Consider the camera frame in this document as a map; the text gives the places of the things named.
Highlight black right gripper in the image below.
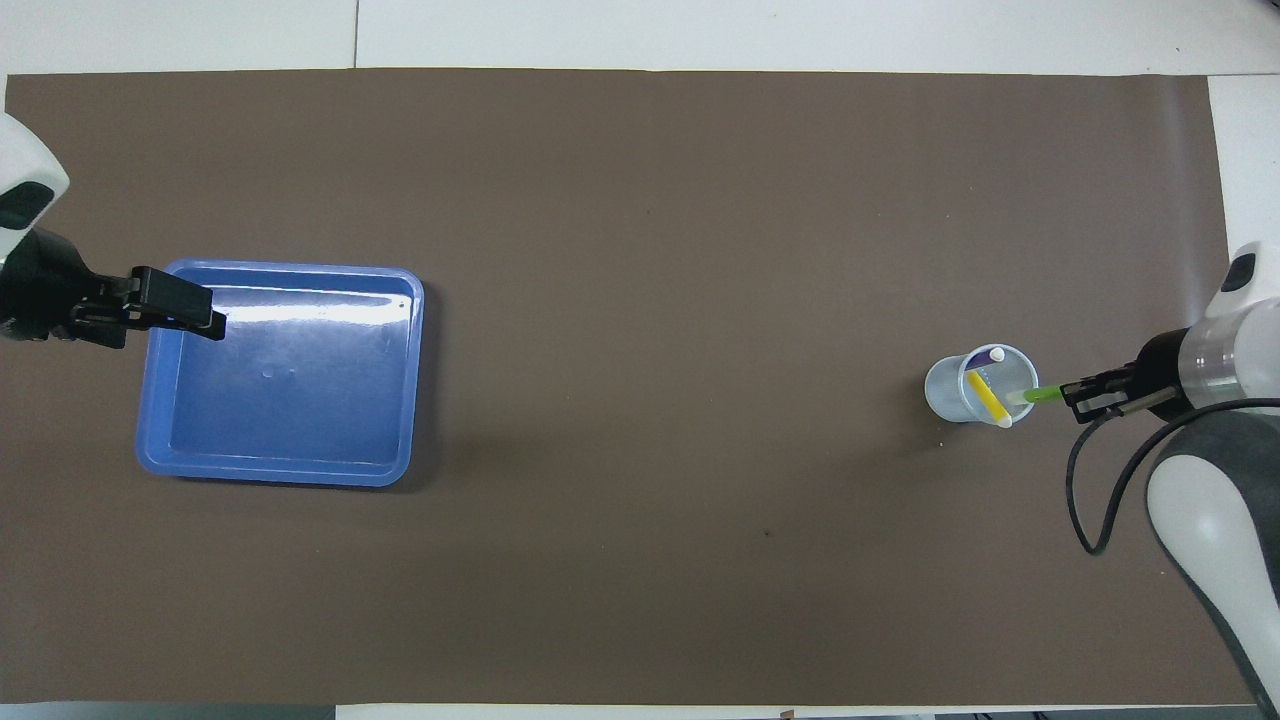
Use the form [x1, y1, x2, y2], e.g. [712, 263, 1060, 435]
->
[1060, 328, 1193, 426]

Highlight yellow marker pen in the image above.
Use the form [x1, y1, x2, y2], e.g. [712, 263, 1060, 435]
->
[968, 372, 1014, 429]

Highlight clear plastic cup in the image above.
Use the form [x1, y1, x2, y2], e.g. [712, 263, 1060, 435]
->
[924, 344, 1041, 429]

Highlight blue plastic tray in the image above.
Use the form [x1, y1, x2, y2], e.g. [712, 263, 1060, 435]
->
[135, 260, 426, 489]

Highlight brown table mat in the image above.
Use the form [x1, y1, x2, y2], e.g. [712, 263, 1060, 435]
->
[0, 67, 1276, 707]

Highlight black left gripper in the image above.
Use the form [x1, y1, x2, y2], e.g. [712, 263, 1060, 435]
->
[0, 228, 227, 349]

